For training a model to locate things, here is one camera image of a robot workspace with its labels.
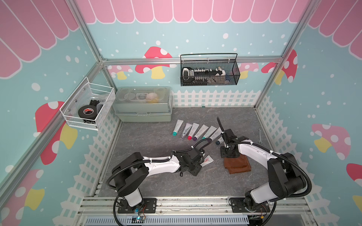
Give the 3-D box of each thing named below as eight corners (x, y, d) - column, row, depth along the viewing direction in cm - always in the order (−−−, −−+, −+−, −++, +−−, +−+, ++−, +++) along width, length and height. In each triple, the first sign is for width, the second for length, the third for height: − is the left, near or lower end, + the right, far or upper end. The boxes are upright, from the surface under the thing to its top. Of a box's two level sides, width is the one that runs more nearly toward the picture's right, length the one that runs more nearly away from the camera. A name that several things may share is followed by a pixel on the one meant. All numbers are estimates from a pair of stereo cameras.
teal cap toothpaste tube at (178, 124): (170, 134, 105) (170, 133, 103) (177, 120, 114) (177, 119, 112) (176, 136, 104) (176, 134, 103) (183, 122, 113) (183, 120, 111)
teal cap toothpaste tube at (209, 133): (201, 138, 103) (201, 136, 101) (211, 127, 110) (211, 125, 108) (205, 141, 102) (205, 139, 100) (215, 130, 108) (216, 128, 106)
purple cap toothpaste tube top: (192, 139, 102) (192, 138, 100) (203, 126, 110) (203, 124, 108) (197, 142, 101) (197, 140, 99) (207, 128, 109) (208, 126, 107)
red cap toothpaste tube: (185, 138, 103) (185, 136, 101) (193, 124, 112) (193, 122, 109) (191, 140, 102) (191, 138, 100) (198, 126, 110) (198, 124, 108)
